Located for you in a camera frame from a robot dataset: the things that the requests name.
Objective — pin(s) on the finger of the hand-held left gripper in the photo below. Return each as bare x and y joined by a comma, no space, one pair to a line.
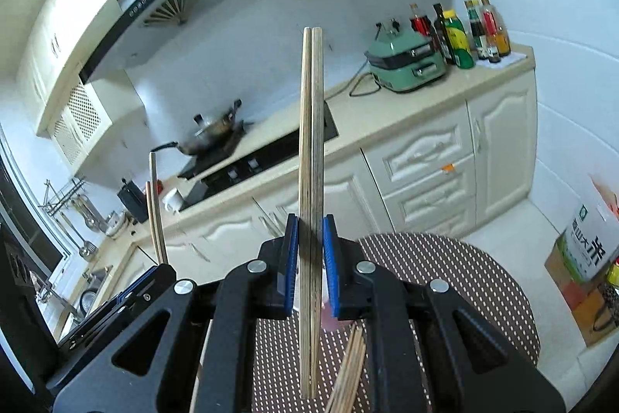
140,292

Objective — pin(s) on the steel wok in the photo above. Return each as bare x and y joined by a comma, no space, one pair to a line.
213,132

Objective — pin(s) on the small cream lattice wall cabinet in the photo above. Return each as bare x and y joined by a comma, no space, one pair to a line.
87,118

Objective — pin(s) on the orange sticker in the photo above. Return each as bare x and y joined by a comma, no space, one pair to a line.
449,169

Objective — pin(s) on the small dark bottle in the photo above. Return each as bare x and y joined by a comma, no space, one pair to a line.
492,55

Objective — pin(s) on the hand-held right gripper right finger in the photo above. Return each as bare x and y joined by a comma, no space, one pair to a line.
331,268

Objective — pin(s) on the dark olive oil bottle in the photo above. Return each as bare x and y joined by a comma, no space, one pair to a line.
441,35

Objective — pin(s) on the clear bottle with red label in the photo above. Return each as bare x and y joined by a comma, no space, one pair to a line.
495,26

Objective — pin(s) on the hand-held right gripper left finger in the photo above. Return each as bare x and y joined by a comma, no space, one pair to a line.
291,268

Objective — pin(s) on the dark kettle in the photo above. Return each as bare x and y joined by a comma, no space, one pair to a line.
133,202

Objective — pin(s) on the green electric grill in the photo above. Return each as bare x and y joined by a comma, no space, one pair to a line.
406,64

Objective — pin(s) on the brown dotted tablecloth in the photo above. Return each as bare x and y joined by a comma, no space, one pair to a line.
483,297

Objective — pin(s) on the steel sink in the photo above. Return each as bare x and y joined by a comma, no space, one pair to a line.
82,297

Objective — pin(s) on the white bowl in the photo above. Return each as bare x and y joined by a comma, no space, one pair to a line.
116,226

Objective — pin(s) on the white mug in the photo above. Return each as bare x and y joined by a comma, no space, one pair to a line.
174,200

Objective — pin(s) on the dark bottle with green label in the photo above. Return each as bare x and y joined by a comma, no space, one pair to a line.
476,31

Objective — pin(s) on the cardboard box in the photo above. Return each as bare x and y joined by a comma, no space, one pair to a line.
585,311

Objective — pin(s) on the black glass gas stove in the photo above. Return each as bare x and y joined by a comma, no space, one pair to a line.
271,147

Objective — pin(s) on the pink paper cup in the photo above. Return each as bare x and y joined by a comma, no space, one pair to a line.
333,323

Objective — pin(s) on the white paper sheet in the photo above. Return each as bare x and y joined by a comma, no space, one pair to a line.
515,60

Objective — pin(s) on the dark framed window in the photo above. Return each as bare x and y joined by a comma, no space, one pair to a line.
29,210

